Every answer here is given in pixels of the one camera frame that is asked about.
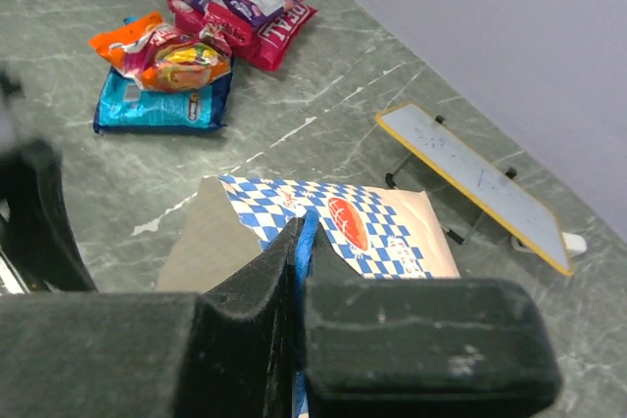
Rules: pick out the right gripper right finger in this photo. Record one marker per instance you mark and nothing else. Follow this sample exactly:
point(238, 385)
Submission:
point(446, 347)

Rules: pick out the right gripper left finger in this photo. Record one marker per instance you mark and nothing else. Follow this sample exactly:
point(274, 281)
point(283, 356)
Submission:
point(147, 344)

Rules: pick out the blue checkered paper bag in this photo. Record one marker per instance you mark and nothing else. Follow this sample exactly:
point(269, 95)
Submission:
point(242, 251)

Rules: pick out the blue snack packet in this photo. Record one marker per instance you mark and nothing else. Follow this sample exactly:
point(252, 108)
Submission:
point(124, 107)

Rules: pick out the orange Fox's candy bag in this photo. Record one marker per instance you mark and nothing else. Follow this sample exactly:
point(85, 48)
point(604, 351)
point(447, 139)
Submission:
point(159, 56)

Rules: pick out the red Real chips bag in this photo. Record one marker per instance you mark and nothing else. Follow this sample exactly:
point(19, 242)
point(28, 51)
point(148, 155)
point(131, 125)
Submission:
point(269, 44)

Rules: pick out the small red snack packet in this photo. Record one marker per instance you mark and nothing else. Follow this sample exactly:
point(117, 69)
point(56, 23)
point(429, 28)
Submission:
point(225, 29)

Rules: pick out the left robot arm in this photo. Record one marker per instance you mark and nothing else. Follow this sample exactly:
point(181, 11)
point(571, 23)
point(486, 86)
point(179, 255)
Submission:
point(38, 249)

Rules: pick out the small yellow-framed whiteboard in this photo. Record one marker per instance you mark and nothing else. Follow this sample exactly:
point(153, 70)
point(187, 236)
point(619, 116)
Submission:
point(493, 190)

